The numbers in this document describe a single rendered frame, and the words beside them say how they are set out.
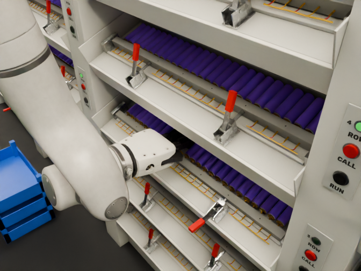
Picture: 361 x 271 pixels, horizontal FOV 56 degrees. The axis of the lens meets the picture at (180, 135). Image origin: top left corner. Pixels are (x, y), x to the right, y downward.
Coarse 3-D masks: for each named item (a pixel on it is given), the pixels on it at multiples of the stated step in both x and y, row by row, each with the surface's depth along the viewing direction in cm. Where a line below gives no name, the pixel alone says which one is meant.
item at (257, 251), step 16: (112, 112) 96; (112, 128) 96; (160, 176) 81; (176, 176) 80; (176, 192) 77; (192, 192) 76; (208, 192) 75; (192, 208) 75; (208, 208) 73; (208, 224) 74; (224, 224) 70; (240, 224) 69; (240, 240) 67; (256, 240) 66; (256, 256) 64; (272, 256) 63
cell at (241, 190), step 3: (246, 180) 72; (249, 180) 72; (243, 183) 72; (246, 183) 71; (249, 183) 71; (252, 183) 72; (240, 186) 72; (243, 186) 71; (246, 186) 71; (249, 186) 71; (237, 189) 71; (240, 189) 71; (243, 189) 71; (246, 189) 71; (240, 192) 71; (243, 192) 71; (246, 192) 71; (243, 195) 71
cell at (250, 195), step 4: (256, 184) 71; (252, 188) 70; (256, 188) 70; (260, 188) 70; (248, 192) 70; (252, 192) 70; (256, 192) 70; (244, 196) 71; (248, 196) 70; (252, 196) 70
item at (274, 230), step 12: (120, 120) 95; (132, 120) 92; (192, 168) 77; (204, 180) 74; (204, 192) 74; (216, 192) 73; (228, 192) 71; (240, 204) 69; (252, 216) 66; (264, 216) 66; (264, 228) 65; (276, 228) 64; (264, 240) 64
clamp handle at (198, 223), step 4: (212, 208) 69; (212, 212) 69; (216, 212) 70; (204, 216) 69; (208, 216) 69; (200, 220) 68; (204, 220) 68; (192, 224) 67; (196, 224) 67; (200, 224) 67; (192, 228) 66; (196, 228) 66; (192, 232) 66
